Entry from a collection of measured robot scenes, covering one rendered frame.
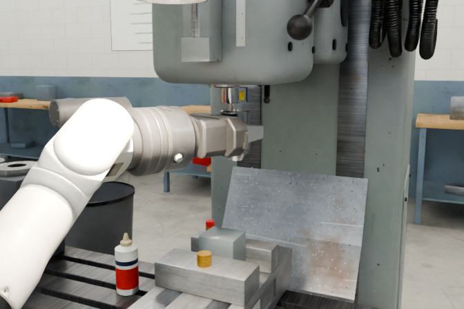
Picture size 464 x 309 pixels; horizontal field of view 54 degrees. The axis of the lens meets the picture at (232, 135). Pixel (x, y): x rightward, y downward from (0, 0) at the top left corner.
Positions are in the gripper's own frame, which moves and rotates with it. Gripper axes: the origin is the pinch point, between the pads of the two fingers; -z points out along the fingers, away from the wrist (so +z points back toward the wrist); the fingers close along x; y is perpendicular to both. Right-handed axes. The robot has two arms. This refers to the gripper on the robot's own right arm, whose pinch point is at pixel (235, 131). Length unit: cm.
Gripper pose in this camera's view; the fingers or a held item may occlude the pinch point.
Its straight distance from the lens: 69.4
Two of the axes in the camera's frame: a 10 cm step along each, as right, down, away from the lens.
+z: -7.5, 0.8, -6.6
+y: -0.1, 9.9, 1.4
